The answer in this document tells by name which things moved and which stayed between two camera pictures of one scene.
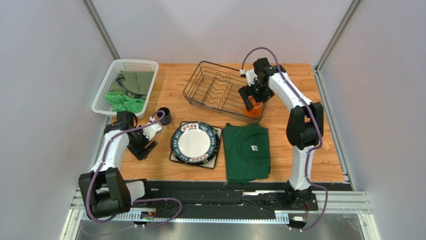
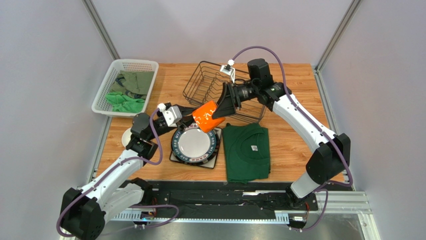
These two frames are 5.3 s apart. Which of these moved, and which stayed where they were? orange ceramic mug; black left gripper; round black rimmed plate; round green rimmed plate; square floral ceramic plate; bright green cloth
Moved: orange ceramic mug; black left gripper
Stayed: round black rimmed plate; square floral ceramic plate; bright green cloth; round green rimmed plate
